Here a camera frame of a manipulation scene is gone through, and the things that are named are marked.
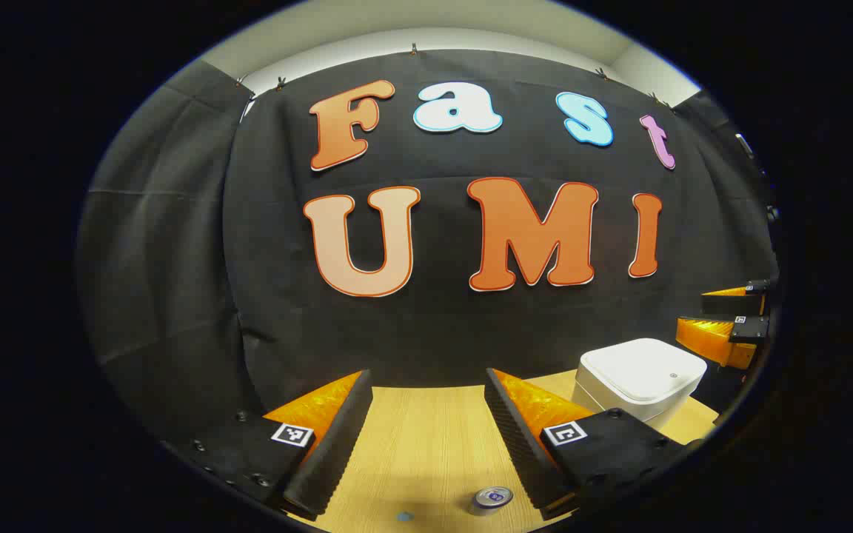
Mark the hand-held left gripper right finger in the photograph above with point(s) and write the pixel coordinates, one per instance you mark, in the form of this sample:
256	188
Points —
519	444

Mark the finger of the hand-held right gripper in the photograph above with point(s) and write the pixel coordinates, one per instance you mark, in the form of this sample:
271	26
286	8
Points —
715	337
730	303

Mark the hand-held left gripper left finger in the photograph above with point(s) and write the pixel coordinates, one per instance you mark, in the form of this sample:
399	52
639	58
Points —
330	451

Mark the silver blue pop can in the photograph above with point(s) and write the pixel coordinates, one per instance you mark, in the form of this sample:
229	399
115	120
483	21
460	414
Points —
492	500

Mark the white desktop garbage bin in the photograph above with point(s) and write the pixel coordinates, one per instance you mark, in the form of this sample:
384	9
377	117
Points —
641	370

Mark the blue paper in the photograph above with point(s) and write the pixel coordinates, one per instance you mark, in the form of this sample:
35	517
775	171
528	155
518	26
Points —
404	516

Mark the wooden desktop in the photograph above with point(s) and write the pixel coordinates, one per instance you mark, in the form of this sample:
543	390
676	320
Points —
426	444

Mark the black backdrop cloth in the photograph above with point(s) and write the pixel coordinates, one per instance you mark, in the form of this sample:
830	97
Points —
441	326

